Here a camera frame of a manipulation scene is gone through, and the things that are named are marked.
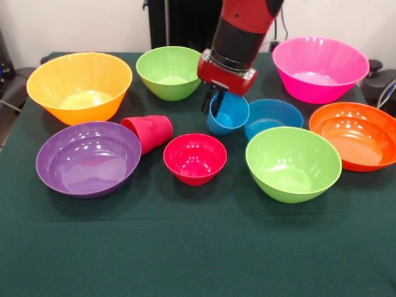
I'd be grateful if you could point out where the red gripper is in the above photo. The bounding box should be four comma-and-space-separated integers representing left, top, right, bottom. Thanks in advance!
197, 48, 259, 114

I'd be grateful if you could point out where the green bowl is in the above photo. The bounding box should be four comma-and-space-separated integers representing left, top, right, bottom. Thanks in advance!
245, 126, 343, 204
136, 46, 204, 102

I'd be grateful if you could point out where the red cup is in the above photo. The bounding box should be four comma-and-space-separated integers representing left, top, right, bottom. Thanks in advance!
120, 114, 174, 155

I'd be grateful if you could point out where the purple bowl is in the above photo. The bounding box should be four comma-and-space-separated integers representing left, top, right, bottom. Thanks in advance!
35, 121, 142, 199

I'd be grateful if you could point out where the black computer box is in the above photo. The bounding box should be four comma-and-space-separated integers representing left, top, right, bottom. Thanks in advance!
0, 29, 16, 83

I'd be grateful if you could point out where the blue cup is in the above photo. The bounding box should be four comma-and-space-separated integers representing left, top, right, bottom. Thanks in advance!
206, 92, 251, 136

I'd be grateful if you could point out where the yellow bowl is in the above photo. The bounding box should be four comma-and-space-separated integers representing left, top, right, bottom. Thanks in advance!
25, 51, 134, 126

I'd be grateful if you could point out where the blue bowl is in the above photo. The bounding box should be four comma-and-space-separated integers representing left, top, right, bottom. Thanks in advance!
244, 98, 304, 142

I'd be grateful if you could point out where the dark green tablecloth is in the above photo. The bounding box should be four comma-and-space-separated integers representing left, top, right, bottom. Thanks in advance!
0, 51, 396, 297

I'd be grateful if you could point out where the red bowl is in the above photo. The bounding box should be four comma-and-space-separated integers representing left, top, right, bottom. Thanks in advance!
163, 133, 228, 187

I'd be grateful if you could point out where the orange bowl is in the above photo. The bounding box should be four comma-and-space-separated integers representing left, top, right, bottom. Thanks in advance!
308, 101, 396, 173

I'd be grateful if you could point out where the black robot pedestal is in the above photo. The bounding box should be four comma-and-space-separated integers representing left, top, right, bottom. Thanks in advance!
142, 0, 224, 53

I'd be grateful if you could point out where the pink bowl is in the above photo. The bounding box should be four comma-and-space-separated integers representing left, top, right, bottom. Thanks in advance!
272, 36, 371, 105

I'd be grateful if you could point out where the black office chair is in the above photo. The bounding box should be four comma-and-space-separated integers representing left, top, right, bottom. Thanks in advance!
361, 59, 396, 109
0, 66, 38, 112

